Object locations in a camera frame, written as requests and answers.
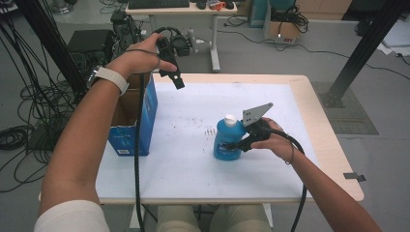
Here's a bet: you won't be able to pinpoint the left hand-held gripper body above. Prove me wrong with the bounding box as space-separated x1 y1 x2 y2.
156 28 198 77

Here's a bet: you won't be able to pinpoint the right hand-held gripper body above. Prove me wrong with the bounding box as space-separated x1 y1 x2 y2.
241 101 275 144

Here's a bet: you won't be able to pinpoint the blue dish soap bottle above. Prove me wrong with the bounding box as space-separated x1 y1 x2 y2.
213 114 249 161

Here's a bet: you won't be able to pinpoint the blue cardboard box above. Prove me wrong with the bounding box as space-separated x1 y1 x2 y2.
106 72 159 158

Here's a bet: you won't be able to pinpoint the person's left hand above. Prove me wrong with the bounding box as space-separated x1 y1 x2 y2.
105 32 178 79

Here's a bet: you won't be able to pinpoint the person's right hand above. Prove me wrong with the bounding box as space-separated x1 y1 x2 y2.
250 117 305 164

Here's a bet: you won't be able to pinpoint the black keyboard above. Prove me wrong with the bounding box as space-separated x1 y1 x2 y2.
127 0 191 10

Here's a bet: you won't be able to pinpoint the white desk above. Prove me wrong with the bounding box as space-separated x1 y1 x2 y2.
125 2 239 73

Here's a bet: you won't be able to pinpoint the black electronic device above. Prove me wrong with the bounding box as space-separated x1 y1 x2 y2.
110 9 143 49

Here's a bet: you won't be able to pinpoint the wristwatch with white band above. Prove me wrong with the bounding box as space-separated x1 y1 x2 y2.
86 65 131 97

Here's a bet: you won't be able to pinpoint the white table mat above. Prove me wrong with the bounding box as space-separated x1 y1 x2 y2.
96 81 323 198

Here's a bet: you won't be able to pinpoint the orange small object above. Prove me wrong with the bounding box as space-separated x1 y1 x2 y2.
207 0 227 12

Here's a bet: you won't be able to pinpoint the person's right beige trouser leg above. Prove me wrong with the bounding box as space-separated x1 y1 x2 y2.
208 204 272 232

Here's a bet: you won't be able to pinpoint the person's beige trouser leg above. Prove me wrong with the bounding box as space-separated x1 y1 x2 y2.
208 204 272 232
156 204 201 232

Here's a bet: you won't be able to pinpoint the black computer case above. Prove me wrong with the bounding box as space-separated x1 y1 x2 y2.
67 29 116 88

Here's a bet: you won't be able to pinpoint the light wooden table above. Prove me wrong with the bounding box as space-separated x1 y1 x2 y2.
96 72 366 206

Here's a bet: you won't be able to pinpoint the teal box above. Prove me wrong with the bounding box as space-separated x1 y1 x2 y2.
248 0 269 29

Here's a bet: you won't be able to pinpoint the person's left beige trouser leg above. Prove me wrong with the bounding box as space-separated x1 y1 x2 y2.
156 204 201 232

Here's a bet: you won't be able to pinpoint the grey floor mat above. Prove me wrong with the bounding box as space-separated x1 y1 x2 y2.
310 81 380 136

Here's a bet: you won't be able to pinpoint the grey tape piece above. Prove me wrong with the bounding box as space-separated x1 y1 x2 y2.
342 172 367 183

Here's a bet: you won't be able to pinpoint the white paper sheets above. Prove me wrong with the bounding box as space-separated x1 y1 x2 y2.
376 18 410 57

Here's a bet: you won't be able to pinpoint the person's left white sleeve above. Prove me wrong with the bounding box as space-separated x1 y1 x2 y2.
33 199 111 232

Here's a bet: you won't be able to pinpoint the right hand-held gripper black cable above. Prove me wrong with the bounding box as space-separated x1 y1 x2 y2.
270 129 308 232

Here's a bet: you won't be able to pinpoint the hand-held gripper black cable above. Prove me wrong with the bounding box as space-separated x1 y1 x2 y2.
133 26 183 232
270 129 308 232

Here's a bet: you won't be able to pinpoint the left hand-held gripper black cable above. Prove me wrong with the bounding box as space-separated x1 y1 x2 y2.
133 26 183 232

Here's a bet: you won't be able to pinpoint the cardboard box with black cables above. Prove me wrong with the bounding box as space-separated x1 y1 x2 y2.
263 4 309 44

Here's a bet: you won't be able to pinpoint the black metal frame post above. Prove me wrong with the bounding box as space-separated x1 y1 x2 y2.
322 0 410 109
14 0 87 96

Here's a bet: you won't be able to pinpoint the bundle of black cables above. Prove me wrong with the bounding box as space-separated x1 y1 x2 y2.
0 18 76 194

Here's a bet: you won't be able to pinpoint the coil of black cable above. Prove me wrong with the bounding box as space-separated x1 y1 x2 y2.
0 125 35 152

